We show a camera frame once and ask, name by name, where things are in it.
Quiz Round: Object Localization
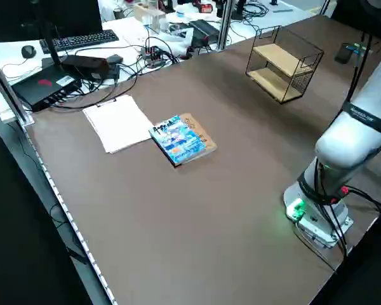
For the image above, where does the black arm base cable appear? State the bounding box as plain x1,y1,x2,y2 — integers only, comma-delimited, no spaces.
293,158,381,275

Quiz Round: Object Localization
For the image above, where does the table edge LED strip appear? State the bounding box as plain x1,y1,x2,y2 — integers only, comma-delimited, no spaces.
23,125,119,305

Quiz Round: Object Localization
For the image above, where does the brown cover book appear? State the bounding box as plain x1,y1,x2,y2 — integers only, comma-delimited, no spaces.
177,111,218,157

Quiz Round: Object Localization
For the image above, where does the blue illustrated book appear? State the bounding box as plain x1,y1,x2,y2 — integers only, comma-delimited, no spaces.
148,114,211,167

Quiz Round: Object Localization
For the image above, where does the clipboard with white paper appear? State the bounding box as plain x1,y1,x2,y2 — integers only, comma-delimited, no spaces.
82,94,155,155

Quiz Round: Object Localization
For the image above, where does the black keyboard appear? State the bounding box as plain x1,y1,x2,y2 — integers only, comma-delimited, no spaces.
39,29,120,55

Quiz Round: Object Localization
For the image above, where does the aluminium frame corner post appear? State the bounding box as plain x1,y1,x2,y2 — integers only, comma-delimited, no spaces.
0,43,35,127

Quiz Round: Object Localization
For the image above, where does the black flat device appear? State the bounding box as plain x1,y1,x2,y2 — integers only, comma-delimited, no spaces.
189,19,220,39

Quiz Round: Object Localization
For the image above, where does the black desk cable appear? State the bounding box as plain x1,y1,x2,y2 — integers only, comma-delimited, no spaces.
52,71,138,111

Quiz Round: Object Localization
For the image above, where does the black monitor with stand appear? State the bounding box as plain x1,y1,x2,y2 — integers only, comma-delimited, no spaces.
0,0,104,69

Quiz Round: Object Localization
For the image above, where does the clear acrylic box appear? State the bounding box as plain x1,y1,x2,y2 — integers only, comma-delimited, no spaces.
133,4,167,33

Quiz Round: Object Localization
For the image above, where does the black box with red logo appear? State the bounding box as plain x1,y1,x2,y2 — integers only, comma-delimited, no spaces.
11,67,84,113

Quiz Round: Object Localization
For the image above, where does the black computer mouse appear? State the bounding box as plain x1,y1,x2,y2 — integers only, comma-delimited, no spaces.
20,45,37,59

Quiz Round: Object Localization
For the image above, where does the aluminium profile post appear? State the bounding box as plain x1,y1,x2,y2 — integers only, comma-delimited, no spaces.
217,0,234,52

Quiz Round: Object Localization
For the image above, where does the black power brick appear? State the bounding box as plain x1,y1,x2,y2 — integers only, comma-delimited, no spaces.
61,55,110,81

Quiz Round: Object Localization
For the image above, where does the black mesh pen holder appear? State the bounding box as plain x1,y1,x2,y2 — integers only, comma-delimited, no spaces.
334,43,354,65

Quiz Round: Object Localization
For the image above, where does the grey USB hub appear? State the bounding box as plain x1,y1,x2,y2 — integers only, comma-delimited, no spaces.
140,45,166,69

